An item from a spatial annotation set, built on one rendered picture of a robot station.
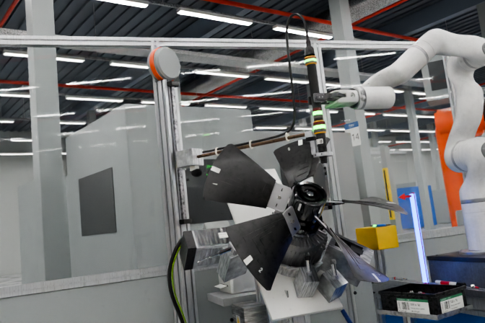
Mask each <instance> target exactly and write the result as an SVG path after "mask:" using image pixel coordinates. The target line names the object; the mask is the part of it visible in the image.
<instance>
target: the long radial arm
mask: <svg viewBox="0 0 485 323"><path fill-rule="evenodd" d="M226 228H227V227H222V228H215V229H202V230H196V231H192V233H193V238H194V240H195V243H196V255H195V259H194V263H193V269H198V268H203V267H213V266H218V265H219V260H220V257H221V256H218V255H217V256H215V257H212V258H209V259H207V260H204V261H201V262H198V261H199V260H202V259H205V258H207V257H209V256H211V255H214V254H216V253H217V252H218V251H220V250H222V248H223V247H226V246H228V244H229V242H230V239H229V237H228V235H227V232H226ZM197 262H198V263H197Z"/></svg>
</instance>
